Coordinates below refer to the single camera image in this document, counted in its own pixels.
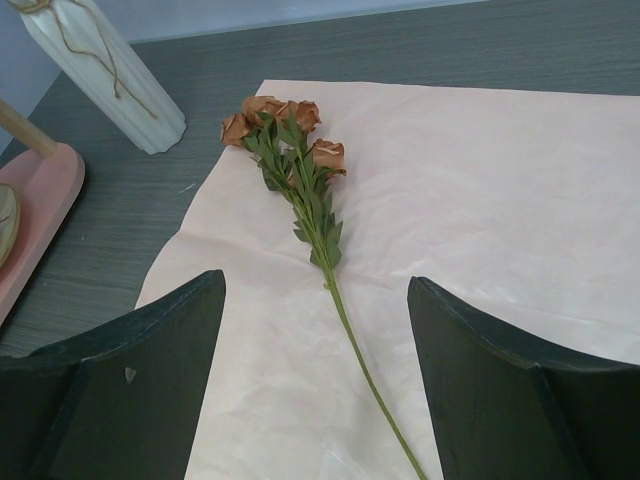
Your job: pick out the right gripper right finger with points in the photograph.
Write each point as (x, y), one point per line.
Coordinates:
(507, 404)

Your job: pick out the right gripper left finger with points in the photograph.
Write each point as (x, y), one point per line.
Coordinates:
(120, 401)

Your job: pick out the pink flower bouquet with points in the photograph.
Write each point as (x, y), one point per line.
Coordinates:
(523, 204)

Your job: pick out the red leafy flower stem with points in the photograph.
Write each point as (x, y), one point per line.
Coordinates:
(276, 134)

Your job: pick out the white ribbed ceramic vase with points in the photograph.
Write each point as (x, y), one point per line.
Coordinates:
(90, 51)

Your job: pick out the pink tiered wooden shelf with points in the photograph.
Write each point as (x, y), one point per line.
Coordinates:
(48, 178)

